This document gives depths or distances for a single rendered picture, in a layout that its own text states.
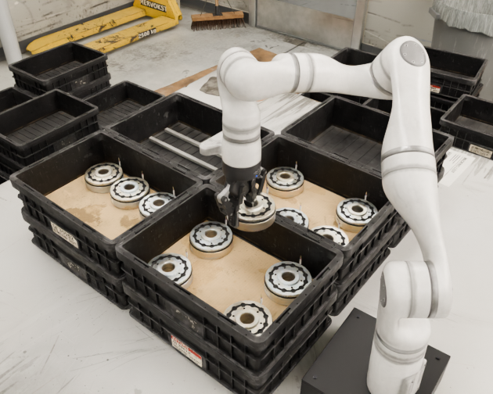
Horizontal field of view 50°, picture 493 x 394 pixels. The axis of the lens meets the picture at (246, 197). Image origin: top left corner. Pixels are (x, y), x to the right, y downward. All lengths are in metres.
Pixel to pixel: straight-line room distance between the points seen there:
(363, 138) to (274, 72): 0.84
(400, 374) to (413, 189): 0.33
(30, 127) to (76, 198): 1.12
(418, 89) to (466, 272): 0.65
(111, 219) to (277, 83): 0.65
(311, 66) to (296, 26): 3.70
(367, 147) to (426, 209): 0.78
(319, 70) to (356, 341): 0.57
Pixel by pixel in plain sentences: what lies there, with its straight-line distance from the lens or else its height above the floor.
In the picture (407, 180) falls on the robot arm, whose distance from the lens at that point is 0.92.
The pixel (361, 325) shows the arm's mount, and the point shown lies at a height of 0.78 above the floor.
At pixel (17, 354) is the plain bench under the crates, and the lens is 1.33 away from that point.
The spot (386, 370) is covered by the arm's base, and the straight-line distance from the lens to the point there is 1.02.
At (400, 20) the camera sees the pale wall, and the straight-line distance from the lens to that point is 4.23.
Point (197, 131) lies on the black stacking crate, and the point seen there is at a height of 0.83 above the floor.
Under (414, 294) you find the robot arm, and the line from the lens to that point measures 0.86.
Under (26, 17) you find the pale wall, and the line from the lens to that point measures 4.66.
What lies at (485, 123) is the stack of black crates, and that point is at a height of 0.49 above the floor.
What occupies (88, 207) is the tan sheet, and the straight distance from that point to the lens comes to 1.44.
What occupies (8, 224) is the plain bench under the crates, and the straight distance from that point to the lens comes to 1.67.
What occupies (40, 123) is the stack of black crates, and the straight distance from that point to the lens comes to 2.58.
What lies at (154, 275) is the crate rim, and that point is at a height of 0.93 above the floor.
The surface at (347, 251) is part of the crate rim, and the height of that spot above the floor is 0.93.
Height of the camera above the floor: 1.71
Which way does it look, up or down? 38 degrees down
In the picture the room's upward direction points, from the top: straight up
